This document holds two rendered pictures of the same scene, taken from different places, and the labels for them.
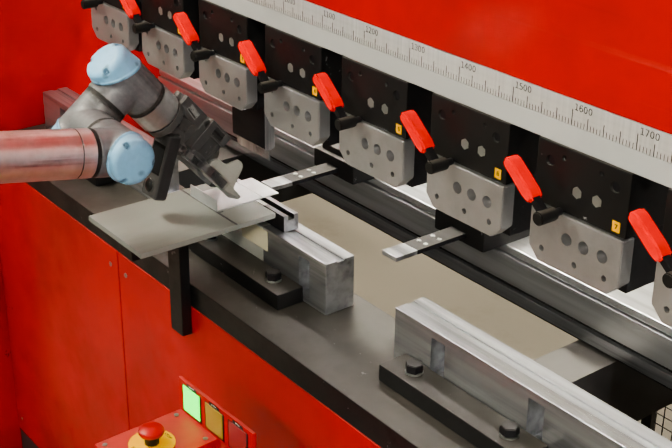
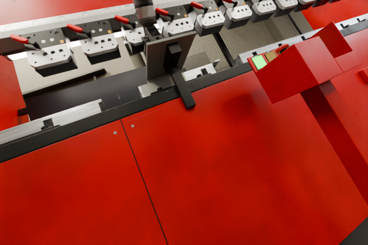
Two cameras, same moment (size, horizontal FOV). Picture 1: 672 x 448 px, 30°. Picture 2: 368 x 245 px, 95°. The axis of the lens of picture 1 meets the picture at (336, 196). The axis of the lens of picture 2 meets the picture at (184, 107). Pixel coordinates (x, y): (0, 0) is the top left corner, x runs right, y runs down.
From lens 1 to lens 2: 2.31 m
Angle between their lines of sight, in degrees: 76
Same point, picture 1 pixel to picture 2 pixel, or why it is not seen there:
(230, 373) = (223, 100)
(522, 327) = not seen: hidden behind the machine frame
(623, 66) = not seen: outside the picture
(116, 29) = (56, 53)
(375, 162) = (215, 19)
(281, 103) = (174, 25)
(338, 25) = not seen: outside the picture
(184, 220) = not seen: hidden behind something
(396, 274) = not seen: outside the picture
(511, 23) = not seen: outside the picture
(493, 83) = not seen: outside the picture
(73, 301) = (68, 211)
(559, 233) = (262, 5)
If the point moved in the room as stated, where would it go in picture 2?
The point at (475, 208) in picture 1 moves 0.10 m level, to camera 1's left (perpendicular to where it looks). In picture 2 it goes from (245, 12) to (243, 2)
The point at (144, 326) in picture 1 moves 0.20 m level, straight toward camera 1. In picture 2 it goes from (158, 140) to (211, 116)
